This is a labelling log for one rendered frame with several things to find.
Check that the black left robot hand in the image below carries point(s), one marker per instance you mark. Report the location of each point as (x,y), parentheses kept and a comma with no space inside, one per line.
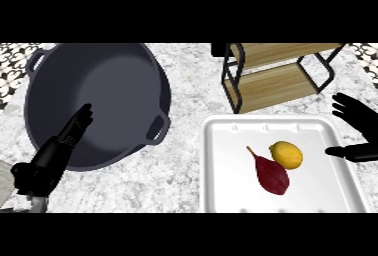
(49,160)

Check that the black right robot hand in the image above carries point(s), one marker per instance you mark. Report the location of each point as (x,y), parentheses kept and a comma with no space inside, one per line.
(358,120)

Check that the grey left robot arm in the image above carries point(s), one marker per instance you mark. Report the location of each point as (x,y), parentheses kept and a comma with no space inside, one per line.
(20,196)

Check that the yellow lemon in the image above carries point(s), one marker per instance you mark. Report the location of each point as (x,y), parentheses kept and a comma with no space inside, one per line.
(287,154)

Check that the white tray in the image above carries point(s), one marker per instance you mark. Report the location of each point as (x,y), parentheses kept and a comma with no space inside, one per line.
(281,166)

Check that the large dark grey pan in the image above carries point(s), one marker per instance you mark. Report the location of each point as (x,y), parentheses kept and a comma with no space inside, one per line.
(98,103)

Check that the dark red sweet potato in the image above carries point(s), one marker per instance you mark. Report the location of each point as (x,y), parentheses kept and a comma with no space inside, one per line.
(272,174)

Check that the wooden tiered shelf black frame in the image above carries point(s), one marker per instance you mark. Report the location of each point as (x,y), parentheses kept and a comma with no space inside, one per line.
(275,76)

